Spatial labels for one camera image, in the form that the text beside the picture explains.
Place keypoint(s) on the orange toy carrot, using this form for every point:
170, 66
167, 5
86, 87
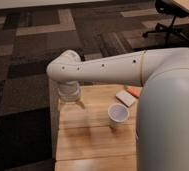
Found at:
134, 92

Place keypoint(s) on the white plastic cup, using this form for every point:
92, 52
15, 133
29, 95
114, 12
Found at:
118, 114

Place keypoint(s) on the white rectangular sponge block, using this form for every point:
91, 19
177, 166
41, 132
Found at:
126, 98

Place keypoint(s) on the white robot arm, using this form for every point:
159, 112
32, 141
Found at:
162, 125

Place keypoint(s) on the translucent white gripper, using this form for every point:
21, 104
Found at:
70, 93

